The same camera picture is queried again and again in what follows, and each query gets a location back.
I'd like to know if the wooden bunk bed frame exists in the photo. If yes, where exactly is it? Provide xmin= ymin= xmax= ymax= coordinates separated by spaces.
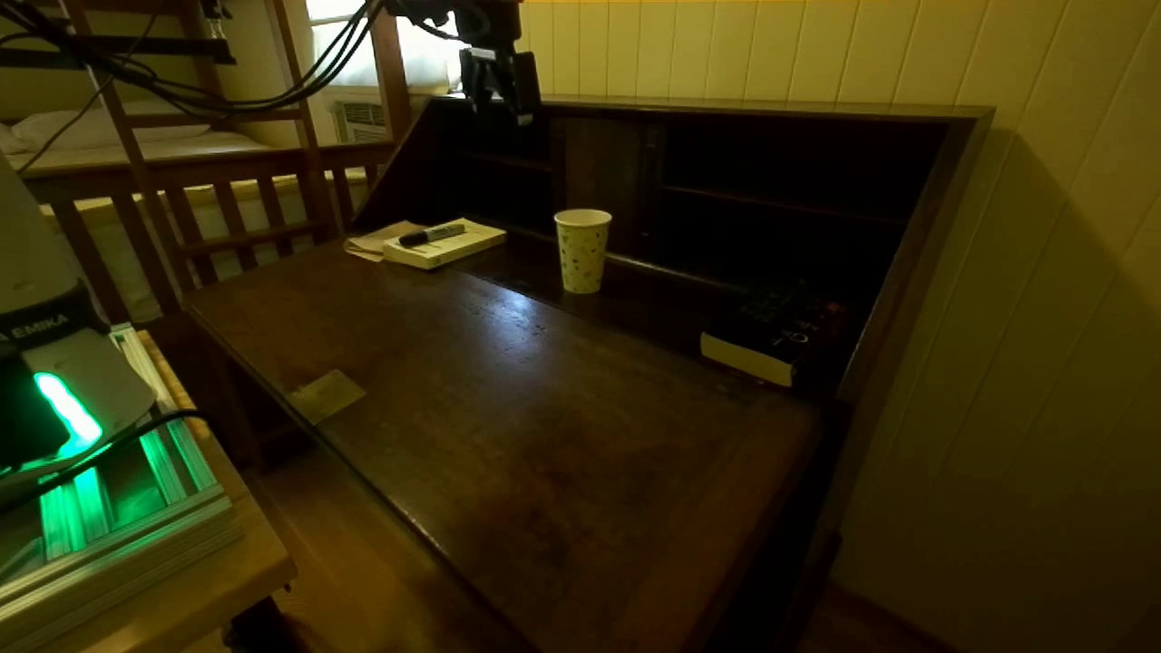
xmin=5 ymin=0 xmax=371 ymax=319

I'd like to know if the white paperback book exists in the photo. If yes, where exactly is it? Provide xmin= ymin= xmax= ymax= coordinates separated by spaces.
xmin=387 ymin=217 xmax=504 ymax=268

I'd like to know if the black box with white label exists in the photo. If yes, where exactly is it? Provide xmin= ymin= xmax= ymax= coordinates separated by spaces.
xmin=701 ymin=280 xmax=853 ymax=387

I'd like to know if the green-lit electronics box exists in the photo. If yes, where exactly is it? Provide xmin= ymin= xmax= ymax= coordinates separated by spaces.
xmin=0 ymin=325 xmax=236 ymax=621

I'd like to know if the dark wooden secretary desk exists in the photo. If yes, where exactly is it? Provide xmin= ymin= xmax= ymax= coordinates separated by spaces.
xmin=184 ymin=100 xmax=992 ymax=653

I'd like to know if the black cable bundle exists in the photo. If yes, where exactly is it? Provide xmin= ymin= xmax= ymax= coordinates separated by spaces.
xmin=0 ymin=0 xmax=404 ymax=124

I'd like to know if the small tan sticky note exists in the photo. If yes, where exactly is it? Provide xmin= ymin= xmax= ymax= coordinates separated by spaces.
xmin=289 ymin=370 xmax=368 ymax=423

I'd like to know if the grey black-capped marker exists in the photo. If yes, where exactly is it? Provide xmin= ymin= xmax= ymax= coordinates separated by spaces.
xmin=397 ymin=222 xmax=464 ymax=251

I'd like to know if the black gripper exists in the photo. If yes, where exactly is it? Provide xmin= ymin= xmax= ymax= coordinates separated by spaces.
xmin=458 ymin=0 xmax=542 ymax=121

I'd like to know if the light wooden side table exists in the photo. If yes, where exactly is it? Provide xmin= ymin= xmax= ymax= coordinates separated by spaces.
xmin=0 ymin=330 xmax=293 ymax=653

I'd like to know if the white dotted paper cup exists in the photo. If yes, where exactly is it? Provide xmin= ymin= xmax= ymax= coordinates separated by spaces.
xmin=554 ymin=208 xmax=612 ymax=293

